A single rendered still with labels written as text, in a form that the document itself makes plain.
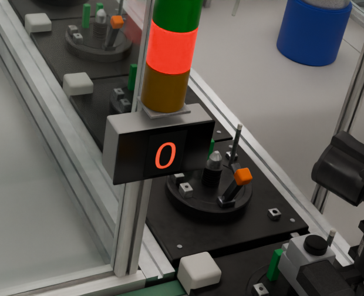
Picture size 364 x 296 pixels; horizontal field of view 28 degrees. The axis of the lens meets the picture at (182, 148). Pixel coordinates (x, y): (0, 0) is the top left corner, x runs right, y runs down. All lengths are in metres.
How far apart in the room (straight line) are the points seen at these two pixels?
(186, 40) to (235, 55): 1.05
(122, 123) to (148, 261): 0.30
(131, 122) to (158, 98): 0.05
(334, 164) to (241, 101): 0.84
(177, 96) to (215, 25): 1.15
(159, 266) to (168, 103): 0.32
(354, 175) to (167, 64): 0.23
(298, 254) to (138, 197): 0.22
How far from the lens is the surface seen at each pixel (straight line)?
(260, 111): 1.63
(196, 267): 1.03
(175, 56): 0.78
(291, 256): 0.97
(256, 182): 1.23
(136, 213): 0.97
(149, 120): 0.84
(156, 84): 0.80
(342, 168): 0.81
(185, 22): 0.76
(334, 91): 1.78
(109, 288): 1.02
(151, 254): 1.08
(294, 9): 1.82
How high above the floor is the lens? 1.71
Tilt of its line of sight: 35 degrees down
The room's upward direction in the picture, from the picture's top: 11 degrees clockwise
